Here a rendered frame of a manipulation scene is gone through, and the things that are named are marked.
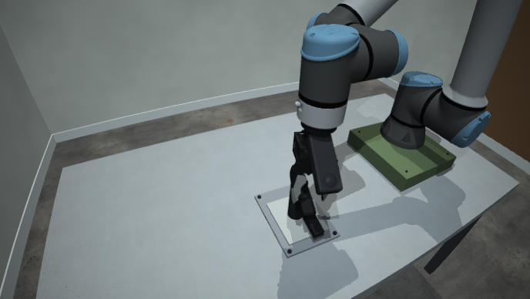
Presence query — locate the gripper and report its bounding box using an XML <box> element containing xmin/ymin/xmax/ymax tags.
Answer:
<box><xmin>290</xmin><ymin>121</ymin><xmax>337</xmax><ymax>204</ymax></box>

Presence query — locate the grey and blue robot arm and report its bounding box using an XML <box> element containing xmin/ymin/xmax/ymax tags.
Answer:
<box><xmin>295</xmin><ymin>0</ymin><xmax>523</xmax><ymax>195</ymax></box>

